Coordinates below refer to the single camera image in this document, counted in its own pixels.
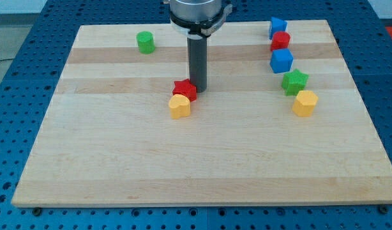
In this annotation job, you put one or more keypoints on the red star block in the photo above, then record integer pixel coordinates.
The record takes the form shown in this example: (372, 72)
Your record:
(185, 88)

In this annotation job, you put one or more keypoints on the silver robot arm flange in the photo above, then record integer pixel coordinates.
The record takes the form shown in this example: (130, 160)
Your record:
(197, 19)

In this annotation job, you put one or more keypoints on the green star block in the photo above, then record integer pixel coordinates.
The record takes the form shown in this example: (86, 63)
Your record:
(293, 82)

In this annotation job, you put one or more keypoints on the yellow hexagon block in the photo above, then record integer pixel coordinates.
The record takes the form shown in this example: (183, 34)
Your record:
(304, 103)

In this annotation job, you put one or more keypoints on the yellow heart block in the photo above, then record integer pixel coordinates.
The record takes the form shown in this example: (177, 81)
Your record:
(179, 106)

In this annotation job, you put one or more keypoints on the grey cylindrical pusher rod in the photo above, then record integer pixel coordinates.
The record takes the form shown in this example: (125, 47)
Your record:
(197, 60)

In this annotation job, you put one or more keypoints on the green cylinder block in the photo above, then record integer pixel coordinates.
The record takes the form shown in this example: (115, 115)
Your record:
(145, 42)

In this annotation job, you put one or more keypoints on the light wooden board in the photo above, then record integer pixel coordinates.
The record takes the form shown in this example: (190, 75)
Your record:
(108, 140)

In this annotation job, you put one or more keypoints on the blue cube block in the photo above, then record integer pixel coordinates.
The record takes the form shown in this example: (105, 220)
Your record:
(281, 60)

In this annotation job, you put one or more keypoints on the red cylinder block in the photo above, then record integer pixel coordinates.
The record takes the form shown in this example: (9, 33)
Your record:
(280, 40)

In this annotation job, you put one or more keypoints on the blue triangular block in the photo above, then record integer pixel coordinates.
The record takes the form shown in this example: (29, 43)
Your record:
(276, 25)

